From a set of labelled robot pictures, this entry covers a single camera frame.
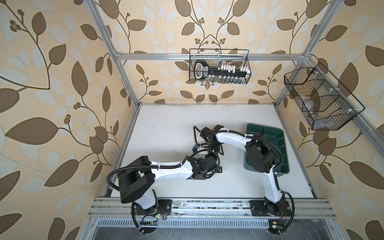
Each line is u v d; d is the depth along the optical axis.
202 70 0.84
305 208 0.75
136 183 0.43
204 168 0.64
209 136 0.72
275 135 0.99
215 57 0.90
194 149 0.84
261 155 0.53
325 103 0.73
